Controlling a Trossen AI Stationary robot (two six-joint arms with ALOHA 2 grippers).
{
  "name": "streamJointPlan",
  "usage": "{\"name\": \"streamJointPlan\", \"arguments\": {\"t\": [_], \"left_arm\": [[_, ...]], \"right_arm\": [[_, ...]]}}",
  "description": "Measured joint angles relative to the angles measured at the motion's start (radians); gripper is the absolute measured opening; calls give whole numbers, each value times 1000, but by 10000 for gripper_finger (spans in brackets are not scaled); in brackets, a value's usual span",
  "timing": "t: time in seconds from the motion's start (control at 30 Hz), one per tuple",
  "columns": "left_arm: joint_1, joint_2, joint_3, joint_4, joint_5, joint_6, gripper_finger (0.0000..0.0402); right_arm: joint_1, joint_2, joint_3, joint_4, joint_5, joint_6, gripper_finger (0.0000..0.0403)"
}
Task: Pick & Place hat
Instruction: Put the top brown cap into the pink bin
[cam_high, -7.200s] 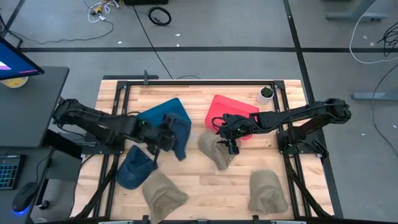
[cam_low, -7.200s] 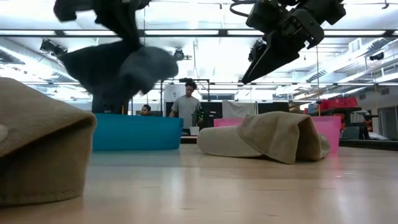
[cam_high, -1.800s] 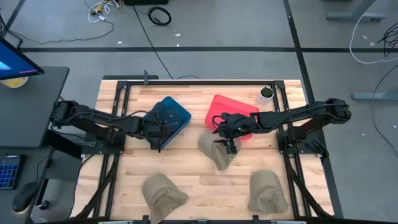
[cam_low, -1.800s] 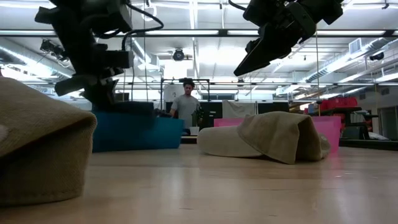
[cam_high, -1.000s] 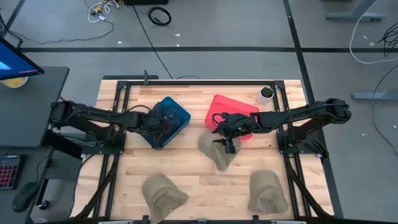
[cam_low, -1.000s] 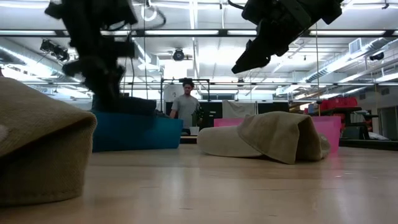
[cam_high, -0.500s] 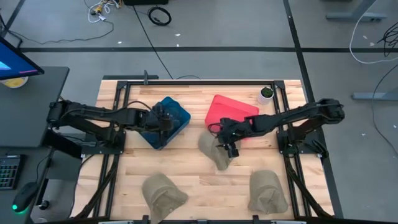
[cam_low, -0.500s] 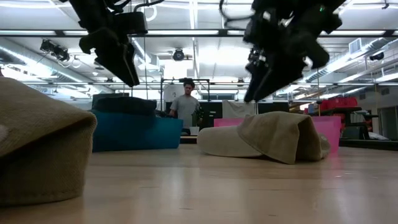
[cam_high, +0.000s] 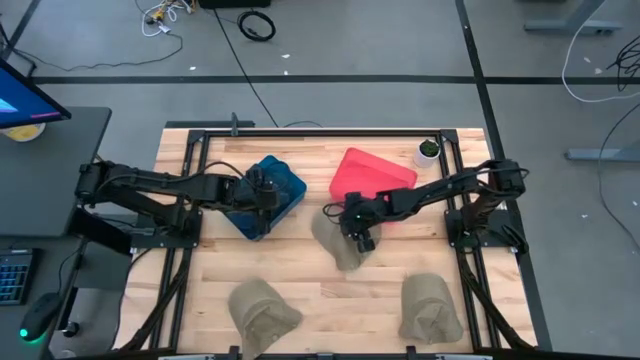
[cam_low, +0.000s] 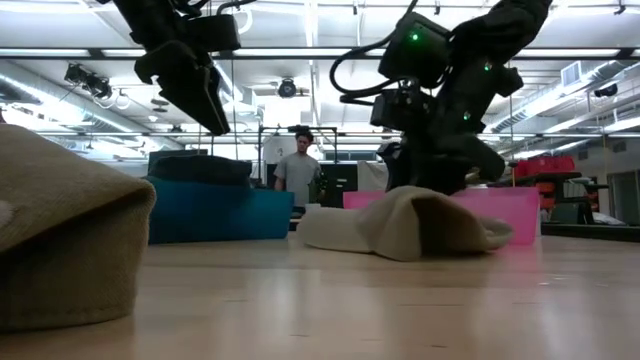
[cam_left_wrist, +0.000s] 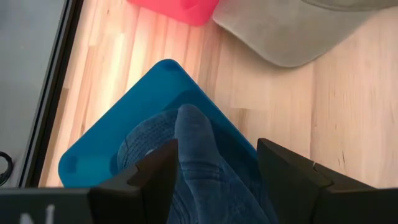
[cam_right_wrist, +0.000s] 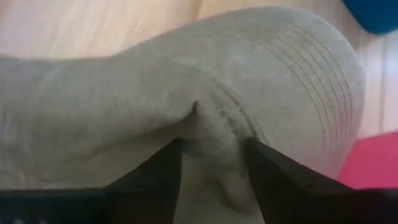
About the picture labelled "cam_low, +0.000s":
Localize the person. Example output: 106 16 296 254
273 130 324 207

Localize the white cloth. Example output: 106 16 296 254
356 160 390 193

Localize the black ceiling track light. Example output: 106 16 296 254
63 62 115 100

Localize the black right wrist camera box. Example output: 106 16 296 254
369 10 452 132

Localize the red storage bin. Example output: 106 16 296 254
513 155 577 179

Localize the black cable loop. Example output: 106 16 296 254
328 30 401 106

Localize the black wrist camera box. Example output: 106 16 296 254
185 13 243 53
369 10 452 132

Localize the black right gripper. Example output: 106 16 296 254
376 48 525 197

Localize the black ceiling camera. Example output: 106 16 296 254
276 78 298 100

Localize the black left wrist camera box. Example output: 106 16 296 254
185 13 243 53

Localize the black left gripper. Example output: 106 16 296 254
133 38 232 137

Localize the beige knit beanie hat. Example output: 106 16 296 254
355 185 515 263

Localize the cream white knit hat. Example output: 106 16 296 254
296 206 374 254

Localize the pink plastic bin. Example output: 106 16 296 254
342 186 542 247

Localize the tan knit beanie hat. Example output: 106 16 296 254
0 123 157 333

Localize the blue plastic bin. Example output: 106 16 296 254
143 174 296 245

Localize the dark knit hat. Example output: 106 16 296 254
147 154 254 189

